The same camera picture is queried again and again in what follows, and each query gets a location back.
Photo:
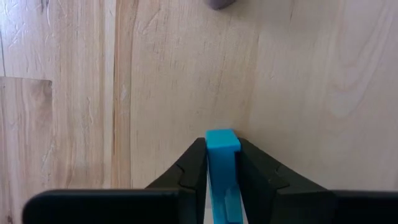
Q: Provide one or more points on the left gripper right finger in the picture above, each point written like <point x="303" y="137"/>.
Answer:
<point x="311" y="205"/>

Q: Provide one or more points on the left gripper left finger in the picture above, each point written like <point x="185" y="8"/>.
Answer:
<point x="124" y="205"/>

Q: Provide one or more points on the blue plug adapter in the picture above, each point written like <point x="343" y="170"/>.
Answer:
<point x="222" y="168"/>

